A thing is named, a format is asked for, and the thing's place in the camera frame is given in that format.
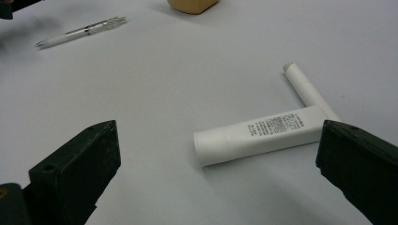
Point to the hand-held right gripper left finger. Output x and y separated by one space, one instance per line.
75 175

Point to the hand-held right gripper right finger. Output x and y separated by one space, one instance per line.
363 165

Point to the white ballpoint pen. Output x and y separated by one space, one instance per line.
72 33

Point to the thin white stick tube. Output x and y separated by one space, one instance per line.
303 87

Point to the white cosmetic tube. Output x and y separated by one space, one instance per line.
250 137

